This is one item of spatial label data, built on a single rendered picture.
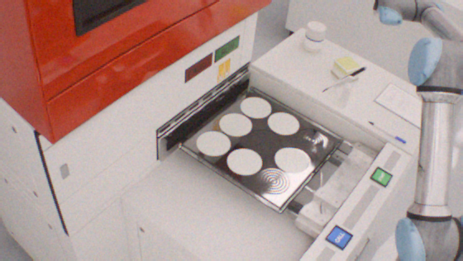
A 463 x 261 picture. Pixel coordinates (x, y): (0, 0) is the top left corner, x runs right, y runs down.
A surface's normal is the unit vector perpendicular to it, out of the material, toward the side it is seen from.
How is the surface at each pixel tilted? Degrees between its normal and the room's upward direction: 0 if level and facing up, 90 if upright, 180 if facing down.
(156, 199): 0
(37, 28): 90
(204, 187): 0
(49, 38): 90
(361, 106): 0
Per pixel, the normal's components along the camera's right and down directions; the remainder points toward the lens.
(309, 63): 0.09, -0.71
